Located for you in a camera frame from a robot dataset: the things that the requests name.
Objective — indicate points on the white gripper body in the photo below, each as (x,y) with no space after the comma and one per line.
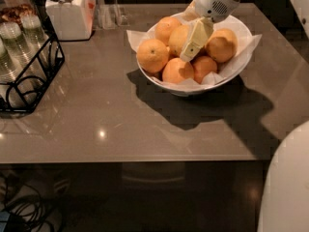
(210,4)

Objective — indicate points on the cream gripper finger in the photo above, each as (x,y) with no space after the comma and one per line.
(190,14)
(199,32)

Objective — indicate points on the orange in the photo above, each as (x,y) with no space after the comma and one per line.
(177,39)
(152,55)
(165,27)
(222,45)
(177,70)
(203,65)

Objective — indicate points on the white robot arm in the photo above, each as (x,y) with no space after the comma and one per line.
(285,201)

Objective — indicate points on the orange at bowl back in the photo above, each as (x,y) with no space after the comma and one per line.
(165,27)

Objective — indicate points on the white paper bowl liner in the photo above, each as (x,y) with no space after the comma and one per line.
(234,65)

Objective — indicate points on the orange at bowl front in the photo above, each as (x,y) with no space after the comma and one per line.
(177,70)

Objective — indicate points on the white ceramic bowl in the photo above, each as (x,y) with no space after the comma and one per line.
(238,68)

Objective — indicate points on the clear acrylic stand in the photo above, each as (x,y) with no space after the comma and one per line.
(112,15)

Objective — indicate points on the white lidded jar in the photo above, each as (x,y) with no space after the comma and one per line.
(72,20)

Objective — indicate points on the glass jar with nuts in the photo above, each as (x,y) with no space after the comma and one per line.
(14,10)

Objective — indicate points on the black wire rack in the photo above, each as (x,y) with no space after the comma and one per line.
(56,59)

